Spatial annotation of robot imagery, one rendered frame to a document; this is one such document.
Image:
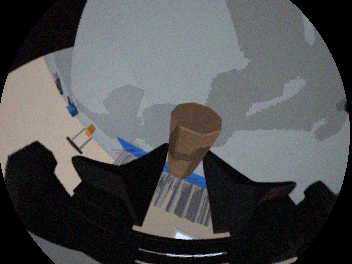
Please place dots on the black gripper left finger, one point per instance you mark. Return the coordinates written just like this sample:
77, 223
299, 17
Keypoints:
134, 182

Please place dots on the blue tape strip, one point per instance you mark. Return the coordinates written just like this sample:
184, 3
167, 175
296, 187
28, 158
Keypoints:
138, 152

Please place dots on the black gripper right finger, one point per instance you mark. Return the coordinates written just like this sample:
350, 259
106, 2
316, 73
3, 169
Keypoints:
232, 195

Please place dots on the orange rectangular block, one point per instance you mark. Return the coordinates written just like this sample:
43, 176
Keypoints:
90, 130

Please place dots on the blue cube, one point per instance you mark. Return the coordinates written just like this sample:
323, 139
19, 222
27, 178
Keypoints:
72, 110

